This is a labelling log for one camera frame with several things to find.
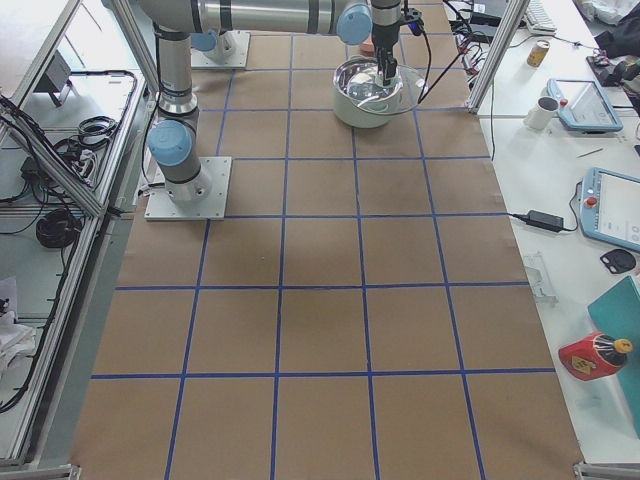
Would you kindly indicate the lower teach pendant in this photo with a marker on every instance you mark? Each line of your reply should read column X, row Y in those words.
column 609, row 208

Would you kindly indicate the white mug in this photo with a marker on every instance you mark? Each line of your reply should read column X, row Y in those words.
column 541, row 113

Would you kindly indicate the glass pot lid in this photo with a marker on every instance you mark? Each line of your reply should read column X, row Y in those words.
column 401, row 94

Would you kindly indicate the upper teach pendant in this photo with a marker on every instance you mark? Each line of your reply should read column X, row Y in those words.
column 584, row 106

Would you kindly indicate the red bottle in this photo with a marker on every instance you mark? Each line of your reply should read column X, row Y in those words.
column 595, row 356

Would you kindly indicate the teal box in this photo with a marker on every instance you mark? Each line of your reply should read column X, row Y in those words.
column 616, row 313

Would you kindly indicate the small black power brick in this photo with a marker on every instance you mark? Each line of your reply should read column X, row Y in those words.
column 541, row 220

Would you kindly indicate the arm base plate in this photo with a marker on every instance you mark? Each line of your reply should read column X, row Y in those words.
column 213, row 51
column 202, row 198

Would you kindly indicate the teach pendant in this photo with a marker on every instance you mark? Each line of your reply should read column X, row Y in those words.
column 609, row 208
column 584, row 106

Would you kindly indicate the yellow drink can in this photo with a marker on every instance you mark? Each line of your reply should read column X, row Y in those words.
column 538, row 53

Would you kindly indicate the pink bowl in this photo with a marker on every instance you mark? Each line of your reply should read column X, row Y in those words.
column 366, row 48

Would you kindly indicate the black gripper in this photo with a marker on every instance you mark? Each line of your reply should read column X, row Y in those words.
column 384, row 36

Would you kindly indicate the pale green cooking pot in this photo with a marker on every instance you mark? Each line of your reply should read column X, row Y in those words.
column 344, row 109

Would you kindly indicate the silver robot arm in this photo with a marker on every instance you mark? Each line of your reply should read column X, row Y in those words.
column 182, row 26

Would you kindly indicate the black computer mouse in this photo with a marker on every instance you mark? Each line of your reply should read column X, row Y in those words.
column 618, row 261

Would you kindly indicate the aluminium frame post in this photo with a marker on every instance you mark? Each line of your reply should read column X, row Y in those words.
column 513, row 15

